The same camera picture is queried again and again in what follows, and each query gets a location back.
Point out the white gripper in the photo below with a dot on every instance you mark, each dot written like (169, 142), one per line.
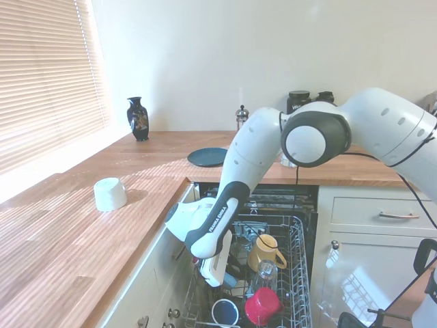
(215, 270)

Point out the gray mug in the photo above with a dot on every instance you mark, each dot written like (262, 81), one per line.
(233, 281)

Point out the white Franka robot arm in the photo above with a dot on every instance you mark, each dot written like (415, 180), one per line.
(246, 153)

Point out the black mug with blue inside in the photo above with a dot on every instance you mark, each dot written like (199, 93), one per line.
(225, 311)

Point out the yellow mug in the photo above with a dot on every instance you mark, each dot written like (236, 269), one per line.
(259, 256)

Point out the red speckled mug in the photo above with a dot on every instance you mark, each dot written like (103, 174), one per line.
(261, 305)

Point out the dishwasher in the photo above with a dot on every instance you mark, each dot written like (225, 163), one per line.
(283, 196)

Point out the clear ribbed drinking glass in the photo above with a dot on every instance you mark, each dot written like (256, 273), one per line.
(265, 276)

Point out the round metal cabinet knob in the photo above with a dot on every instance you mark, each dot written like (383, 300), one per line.
(335, 244)
(143, 321)
(174, 313)

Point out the dark blue plate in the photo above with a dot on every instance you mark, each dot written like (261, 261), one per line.
(206, 157)

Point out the white upside-down cup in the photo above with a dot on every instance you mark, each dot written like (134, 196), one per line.
(110, 194)

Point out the small clear glass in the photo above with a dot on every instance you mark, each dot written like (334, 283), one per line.
(287, 161)

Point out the French press coffee maker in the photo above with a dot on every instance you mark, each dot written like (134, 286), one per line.
(241, 119)

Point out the gray cabinet door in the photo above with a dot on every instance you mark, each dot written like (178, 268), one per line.
(368, 266)

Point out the gray cabinet drawer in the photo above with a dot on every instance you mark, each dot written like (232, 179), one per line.
(358, 213)

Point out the dark blue painted vase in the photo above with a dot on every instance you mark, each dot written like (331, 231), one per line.
(138, 118)

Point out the black lidded jar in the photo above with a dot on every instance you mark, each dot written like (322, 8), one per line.
(297, 100)

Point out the small black container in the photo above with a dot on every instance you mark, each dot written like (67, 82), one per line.
(325, 96)

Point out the window blinds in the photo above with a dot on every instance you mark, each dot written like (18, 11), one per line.
(44, 78)

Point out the black camera stand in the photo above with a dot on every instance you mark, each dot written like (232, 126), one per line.
(348, 321)

